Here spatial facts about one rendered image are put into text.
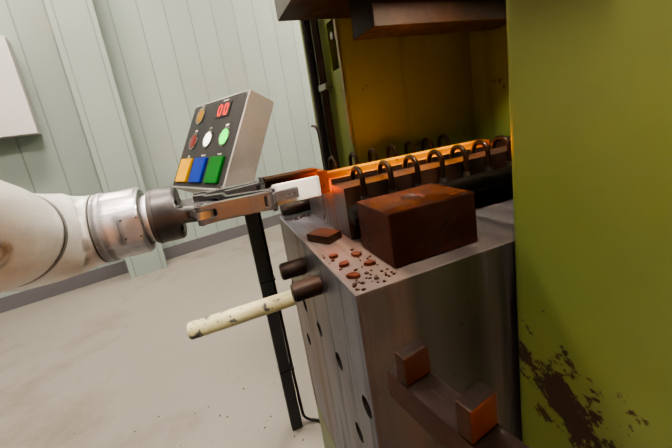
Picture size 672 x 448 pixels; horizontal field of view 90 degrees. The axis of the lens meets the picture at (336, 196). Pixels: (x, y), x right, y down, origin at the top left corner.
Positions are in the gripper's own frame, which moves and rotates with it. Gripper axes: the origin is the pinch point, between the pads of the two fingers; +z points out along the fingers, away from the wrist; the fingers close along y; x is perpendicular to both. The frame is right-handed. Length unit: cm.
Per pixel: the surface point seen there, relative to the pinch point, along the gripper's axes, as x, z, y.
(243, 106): 16.2, -0.1, -42.3
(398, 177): -0.6, 14.1, 7.5
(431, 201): -1.7, 11.1, 19.2
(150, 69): 81, -44, -315
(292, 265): -11.7, -3.0, 1.9
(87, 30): 107, -78, -281
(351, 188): -0.7, 6.4, 7.5
